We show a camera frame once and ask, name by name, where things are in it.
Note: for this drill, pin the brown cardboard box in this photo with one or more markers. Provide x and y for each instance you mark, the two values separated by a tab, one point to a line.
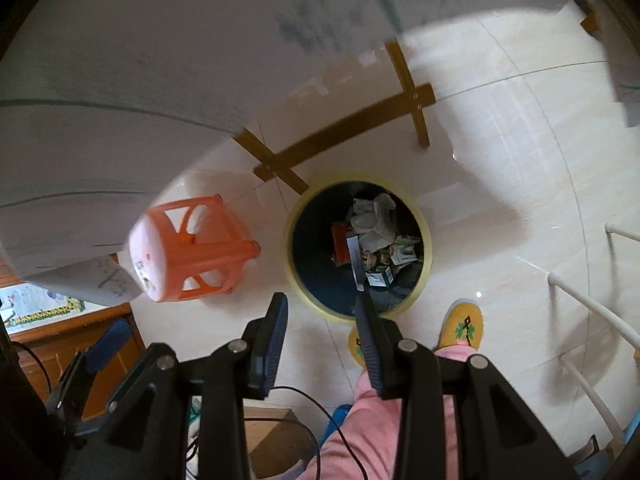
270	440

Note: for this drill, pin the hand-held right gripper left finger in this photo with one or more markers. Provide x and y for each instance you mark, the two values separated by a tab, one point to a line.
272	347

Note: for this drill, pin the wooden table frame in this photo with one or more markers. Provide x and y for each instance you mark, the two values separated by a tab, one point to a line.
350	115

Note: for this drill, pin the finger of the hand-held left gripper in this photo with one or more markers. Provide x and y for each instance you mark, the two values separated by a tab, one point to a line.
107	345

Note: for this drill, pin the wooden cabinet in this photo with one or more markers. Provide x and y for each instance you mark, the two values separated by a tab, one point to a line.
127	357

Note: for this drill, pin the light blue stool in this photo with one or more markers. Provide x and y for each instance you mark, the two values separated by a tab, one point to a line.
595	467

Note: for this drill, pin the colourful cartoon poster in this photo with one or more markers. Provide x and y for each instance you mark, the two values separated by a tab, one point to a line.
40	305

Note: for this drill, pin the small green white carton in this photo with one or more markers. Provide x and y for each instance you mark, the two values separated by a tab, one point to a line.
402	252
380	276

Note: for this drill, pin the white metal tube rack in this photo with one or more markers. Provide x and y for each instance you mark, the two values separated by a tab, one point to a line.
590	300

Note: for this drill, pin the orange plastic stool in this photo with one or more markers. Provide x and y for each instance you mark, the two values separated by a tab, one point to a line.
150	255

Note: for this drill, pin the dark round waste bin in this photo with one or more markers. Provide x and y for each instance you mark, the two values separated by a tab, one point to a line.
320	240

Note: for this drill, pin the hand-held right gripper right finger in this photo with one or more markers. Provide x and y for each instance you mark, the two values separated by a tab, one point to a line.
372	357

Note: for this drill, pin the red white snack packet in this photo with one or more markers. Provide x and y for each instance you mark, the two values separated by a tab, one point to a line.
341	240

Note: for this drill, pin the yellow embroidered slipper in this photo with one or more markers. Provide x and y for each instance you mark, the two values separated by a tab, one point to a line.
357	349
460	325

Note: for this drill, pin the white paper bag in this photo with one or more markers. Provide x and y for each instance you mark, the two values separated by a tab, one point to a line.
372	225

